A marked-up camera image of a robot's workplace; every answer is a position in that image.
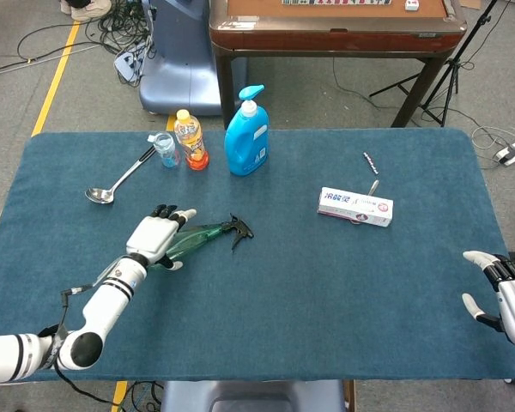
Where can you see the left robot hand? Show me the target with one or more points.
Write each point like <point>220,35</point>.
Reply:
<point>152,236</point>

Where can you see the green transparent spray bottle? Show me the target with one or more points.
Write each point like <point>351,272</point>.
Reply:
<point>201,234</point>

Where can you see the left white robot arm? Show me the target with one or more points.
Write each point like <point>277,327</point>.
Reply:
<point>107,304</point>

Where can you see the orange juice bottle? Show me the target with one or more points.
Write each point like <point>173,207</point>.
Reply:
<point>192,141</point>

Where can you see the blue detergent pump bottle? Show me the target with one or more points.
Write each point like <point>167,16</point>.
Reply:
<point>244,141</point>

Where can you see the black tripod stand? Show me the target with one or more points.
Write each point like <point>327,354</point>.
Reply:
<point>452,68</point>

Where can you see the metal soup ladle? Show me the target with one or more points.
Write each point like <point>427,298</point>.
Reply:
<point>98,196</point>

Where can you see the blue table cloth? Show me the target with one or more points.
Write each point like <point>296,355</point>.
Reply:
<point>304,300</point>

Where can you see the white toothpaste box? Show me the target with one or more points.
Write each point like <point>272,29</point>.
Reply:
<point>356,207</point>

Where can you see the blue-grey robot torso base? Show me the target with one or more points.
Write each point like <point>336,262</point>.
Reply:
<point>253,397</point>

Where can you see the brown wooden panel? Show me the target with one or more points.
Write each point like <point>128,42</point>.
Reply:
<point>349,397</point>

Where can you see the thin patterned pen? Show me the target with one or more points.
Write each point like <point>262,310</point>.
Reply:
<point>371,163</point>

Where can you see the beige shoes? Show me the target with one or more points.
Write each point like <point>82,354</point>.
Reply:
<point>88,8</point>

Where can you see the brown mahjong table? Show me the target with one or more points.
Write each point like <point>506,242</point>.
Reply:
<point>335,38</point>

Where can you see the row of mahjong tiles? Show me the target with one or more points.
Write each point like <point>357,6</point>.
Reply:
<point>335,2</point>

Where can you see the small white red box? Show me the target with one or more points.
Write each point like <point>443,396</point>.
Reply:
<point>412,5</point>

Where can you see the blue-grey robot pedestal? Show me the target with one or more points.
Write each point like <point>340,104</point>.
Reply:
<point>180,64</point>

